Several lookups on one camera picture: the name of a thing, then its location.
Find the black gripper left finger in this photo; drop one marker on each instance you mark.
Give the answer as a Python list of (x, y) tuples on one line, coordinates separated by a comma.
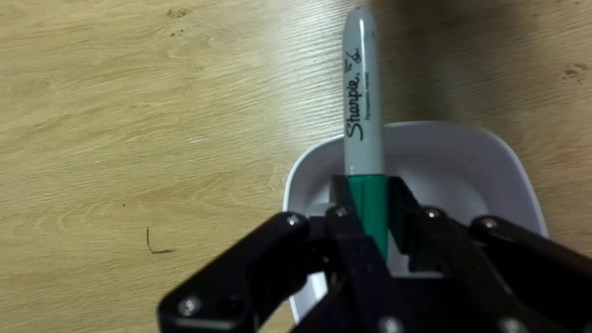
[(247, 270)]

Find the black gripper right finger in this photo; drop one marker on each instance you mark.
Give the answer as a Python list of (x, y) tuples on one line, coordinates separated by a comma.
[(493, 277)]

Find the green capped grey marker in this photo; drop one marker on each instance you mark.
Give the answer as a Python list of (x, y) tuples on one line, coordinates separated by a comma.
[(364, 111)]

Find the white bowl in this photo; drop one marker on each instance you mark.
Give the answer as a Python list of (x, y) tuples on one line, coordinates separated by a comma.
[(445, 166)]

